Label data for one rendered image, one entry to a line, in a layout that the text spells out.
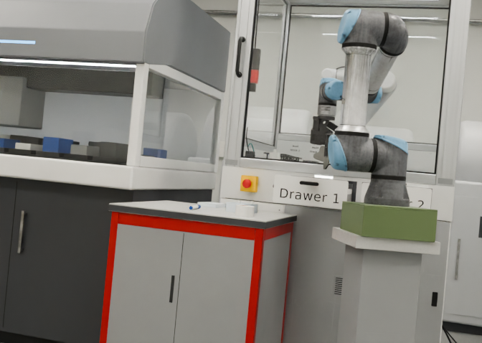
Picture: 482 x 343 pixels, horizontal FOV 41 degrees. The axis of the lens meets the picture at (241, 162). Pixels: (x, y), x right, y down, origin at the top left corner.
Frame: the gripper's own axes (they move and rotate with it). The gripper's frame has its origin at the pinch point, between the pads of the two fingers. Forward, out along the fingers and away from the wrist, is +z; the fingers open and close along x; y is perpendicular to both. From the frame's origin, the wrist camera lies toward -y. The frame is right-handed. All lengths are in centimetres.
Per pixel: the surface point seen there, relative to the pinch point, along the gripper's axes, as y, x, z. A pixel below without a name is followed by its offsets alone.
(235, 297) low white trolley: 23, 37, 50
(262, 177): 31.7, -22.6, 8.0
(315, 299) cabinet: 3, -21, 59
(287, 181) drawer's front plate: 13.2, 11.0, 7.2
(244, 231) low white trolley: 22, 37, 26
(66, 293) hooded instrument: 115, -3, 69
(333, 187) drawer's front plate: -5.0, 11.1, 8.0
